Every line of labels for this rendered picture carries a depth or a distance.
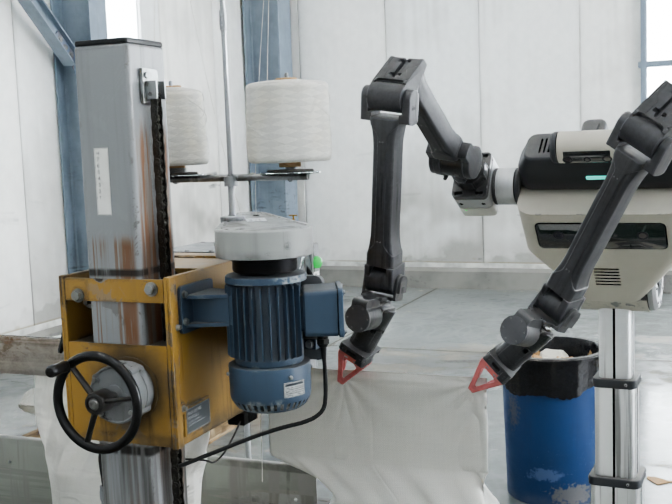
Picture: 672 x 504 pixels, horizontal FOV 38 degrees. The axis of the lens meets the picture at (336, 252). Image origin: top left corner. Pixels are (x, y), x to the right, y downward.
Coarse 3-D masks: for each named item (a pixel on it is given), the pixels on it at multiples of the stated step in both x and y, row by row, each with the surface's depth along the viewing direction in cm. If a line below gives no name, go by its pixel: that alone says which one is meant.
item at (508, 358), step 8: (504, 344) 195; (496, 352) 196; (504, 352) 194; (512, 352) 194; (520, 352) 193; (528, 352) 193; (488, 360) 193; (496, 360) 193; (504, 360) 194; (512, 360) 194; (520, 360) 194; (504, 368) 193; (512, 368) 195; (504, 376) 193; (512, 376) 193
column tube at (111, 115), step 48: (96, 48) 173; (144, 48) 175; (96, 96) 174; (96, 144) 175; (144, 144) 176; (96, 192) 176; (144, 192) 176; (96, 240) 178; (144, 240) 176; (96, 336) 180; (144, 336) 176; (144, 480) 180
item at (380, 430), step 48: (336, 384) 212; (384, 384) 207; (432, 384) 203; (480, 384) 200; (288, 432) 218; (336, 432) 213; (384, 432) 208; (432, 432) 205; (480, 432) 201; (336, 480) 211; (384, 480) 207; (432, 480) 204; (480, 480) 202
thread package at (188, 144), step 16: (176, 96) 193; (192, 96) 195; (176, 112) 194; (192, 112) 195; (176, 128) 194; (192, 128) 195; (176, 144) 194; (192, 144) 195; (208, 144) 201; (176, 160) 194; (192, 160) 196; (208, 160) 200
